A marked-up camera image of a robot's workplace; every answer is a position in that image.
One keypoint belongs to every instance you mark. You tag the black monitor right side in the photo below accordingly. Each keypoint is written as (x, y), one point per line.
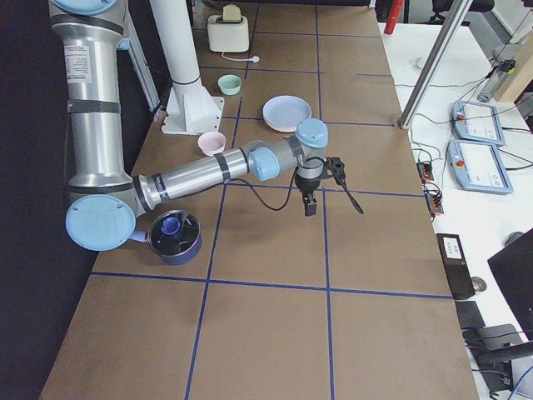
(511, 267)

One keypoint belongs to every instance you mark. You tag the lower teach pendant tablet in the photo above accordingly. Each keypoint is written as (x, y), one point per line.
(477, 167)

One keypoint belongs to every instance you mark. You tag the bread slice in toaster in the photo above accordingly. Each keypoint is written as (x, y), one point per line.
(231, 13)

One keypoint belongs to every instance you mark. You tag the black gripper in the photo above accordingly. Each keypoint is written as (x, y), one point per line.
(308, 184)

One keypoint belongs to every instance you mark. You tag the upper teach pendant tablet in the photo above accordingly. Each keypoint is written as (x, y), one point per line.
(477, 122)

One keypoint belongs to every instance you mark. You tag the cream toaster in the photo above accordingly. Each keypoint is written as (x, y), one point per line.
(227, 37)

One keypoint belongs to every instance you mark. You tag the blue plate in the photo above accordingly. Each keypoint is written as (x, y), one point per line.
(287, 110)

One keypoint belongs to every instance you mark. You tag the black box with label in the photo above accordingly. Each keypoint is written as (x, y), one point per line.
(454, 262)

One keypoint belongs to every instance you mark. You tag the teach pendant tablet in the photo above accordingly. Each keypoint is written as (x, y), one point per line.
(477, 122)
(477, 167)

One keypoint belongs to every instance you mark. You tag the red cylinder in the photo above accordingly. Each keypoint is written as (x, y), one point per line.
(393, 15)

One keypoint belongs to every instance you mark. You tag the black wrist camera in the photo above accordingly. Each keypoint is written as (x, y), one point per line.
(337, 169)

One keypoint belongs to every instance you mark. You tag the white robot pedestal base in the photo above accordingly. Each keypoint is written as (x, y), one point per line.
(191, 109)

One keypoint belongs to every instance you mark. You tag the green bowl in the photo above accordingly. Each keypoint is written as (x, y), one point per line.
(229, 84)

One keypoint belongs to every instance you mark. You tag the dark blue saucepan with lid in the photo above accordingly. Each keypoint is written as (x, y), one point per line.
(175, 236)

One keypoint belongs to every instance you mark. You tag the aluminium frame post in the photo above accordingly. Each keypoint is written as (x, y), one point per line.
(448, 30)

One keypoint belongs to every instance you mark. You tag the orange black power strip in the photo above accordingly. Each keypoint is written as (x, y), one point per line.
(431, 191)

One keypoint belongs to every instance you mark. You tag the pink bowl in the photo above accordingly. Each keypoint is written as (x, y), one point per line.
(211, 143)

